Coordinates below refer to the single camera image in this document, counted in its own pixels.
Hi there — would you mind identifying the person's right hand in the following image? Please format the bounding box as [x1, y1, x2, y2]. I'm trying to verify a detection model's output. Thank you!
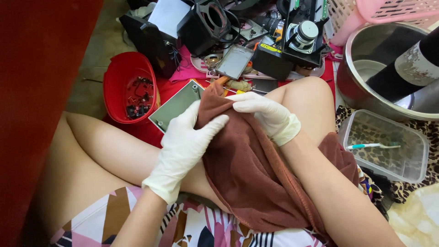
[226, 91, 302, 147]

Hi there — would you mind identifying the person's left hand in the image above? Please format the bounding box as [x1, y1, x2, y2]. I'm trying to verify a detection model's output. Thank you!
[142, 100, 230, 205]

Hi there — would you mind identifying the grey-green plastic panel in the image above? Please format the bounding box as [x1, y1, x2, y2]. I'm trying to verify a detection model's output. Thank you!
[148, 80, 205, 134]

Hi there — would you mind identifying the brown towel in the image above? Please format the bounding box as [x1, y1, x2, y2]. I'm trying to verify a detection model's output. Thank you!
[194, 82, 359, 247]

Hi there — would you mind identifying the person's right leg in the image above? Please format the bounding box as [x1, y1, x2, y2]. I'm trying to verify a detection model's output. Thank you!
[266, 76, 337, 149]

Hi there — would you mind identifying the person's leg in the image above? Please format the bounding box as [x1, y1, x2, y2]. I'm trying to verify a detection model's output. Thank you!
[32, 111, 231, 241]
[266, 76, 337, 149]

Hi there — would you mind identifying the beige knobbly lump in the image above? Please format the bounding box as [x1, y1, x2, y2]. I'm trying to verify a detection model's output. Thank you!
[225, 79, 253, 92]

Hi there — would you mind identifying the black box with yellow label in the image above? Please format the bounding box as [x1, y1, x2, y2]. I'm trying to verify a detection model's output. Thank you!
[252, 43, 295, 81]

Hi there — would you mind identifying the pink plastic tray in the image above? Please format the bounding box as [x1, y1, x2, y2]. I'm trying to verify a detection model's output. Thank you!
[190, 54, 325, 81]

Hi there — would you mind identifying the red mat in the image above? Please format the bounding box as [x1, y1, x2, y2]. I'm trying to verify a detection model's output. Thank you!
[102, 58, 337, 149]

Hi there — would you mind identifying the grey metal plate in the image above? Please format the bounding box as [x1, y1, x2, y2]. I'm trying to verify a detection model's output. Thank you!
[214, 44, 255, 80]

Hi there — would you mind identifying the heap of small black parts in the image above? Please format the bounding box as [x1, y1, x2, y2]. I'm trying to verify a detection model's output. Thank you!
[125, 76, 154, 120]

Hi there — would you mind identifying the small bare speaker driver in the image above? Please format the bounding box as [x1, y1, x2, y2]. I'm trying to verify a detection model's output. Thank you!
[204, 54, 223, 71]

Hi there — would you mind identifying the pink cloth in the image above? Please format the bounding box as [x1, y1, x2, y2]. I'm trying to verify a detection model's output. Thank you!
[169, 45, 217, 83]

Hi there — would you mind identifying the patterned dress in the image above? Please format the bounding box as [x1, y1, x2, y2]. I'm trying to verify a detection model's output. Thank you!
[50, 186, 330, 247]

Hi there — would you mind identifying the silver speaker driver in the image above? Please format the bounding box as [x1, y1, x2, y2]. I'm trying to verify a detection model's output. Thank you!
[286, 20, 319, 53]

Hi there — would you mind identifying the steel pot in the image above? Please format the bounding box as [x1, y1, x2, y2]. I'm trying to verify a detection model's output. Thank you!
[337, 22, 439, 121]

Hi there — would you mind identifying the person's left leg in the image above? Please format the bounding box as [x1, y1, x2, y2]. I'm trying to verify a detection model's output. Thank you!
[32, 111, 231, 241]

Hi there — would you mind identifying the red plastic bucket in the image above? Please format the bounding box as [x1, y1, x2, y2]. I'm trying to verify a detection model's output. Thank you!
[103, 51, 161, 124]

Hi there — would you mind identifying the white and teal toothbrush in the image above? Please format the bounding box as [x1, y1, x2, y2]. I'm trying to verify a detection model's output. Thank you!
[346, 142, 401, 151]

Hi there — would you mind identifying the black speaker cabinet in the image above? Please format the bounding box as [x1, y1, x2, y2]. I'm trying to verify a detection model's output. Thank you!
[119, 13, 183, 79]

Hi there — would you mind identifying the black housing with round opening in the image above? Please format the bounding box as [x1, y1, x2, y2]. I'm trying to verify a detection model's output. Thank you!
[177, 0, 232, 58]

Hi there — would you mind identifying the colourful patterned cloth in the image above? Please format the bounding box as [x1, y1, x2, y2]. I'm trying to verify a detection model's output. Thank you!
[357, 165, 385, 206]

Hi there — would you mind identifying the clear plastic container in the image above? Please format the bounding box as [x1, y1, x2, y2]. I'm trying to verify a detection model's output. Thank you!
[338, 109, 430, 184]

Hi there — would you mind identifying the white paper sheet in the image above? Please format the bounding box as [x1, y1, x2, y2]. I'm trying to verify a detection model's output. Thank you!
[147, 0, 191, 39]

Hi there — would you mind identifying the dark bottle with worn label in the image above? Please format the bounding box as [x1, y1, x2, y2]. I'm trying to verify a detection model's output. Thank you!
[365, 27, 439, 102]

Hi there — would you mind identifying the pink plastic basket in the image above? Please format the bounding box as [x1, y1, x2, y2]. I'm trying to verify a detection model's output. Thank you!
[325, 0, 439, 47]

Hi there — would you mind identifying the red furniture side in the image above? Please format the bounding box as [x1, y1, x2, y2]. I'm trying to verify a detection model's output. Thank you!
[0, 0, 104, 247]

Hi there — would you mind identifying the leopard print cloth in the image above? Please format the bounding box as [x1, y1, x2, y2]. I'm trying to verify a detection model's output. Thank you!
[335, 105, 439, 204]

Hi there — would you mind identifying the yellow handled screwdriver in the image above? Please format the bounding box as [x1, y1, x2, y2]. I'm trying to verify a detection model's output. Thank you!
[223, 86, 269, 95]

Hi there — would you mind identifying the orange handled tool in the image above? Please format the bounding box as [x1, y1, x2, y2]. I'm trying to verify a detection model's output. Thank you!
[209, 76, 231, 90]

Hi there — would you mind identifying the black speaker frame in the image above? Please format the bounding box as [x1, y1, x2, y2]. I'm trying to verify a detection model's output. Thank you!
[281, 0, 330, 68]

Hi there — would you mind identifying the grey metal bracket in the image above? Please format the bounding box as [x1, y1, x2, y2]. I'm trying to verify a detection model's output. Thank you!
[239, 20, 269, 42]

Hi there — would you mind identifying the black cable loop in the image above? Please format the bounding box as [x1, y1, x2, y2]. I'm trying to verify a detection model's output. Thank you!
[219, 8, 241, 44]

